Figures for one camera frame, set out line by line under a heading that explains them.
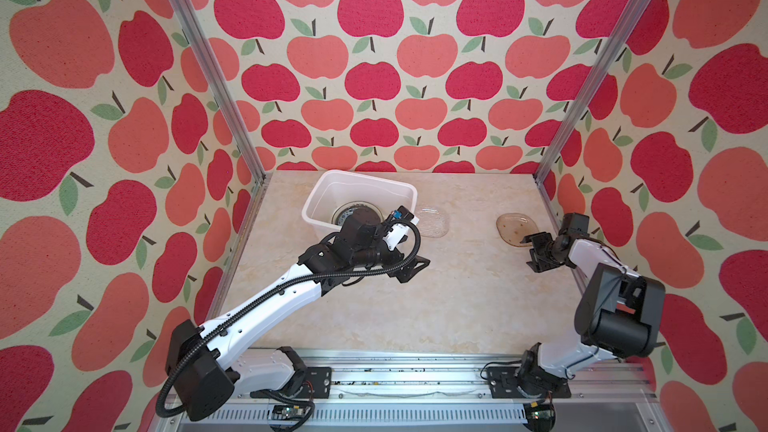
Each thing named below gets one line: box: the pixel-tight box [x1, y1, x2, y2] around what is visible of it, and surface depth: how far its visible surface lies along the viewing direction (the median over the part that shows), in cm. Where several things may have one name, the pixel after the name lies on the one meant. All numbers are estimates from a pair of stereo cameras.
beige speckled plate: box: [496, 213, 539, 247], surface depth 107 cm
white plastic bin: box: [302, 170, 418, 236], surface depth 100 cm
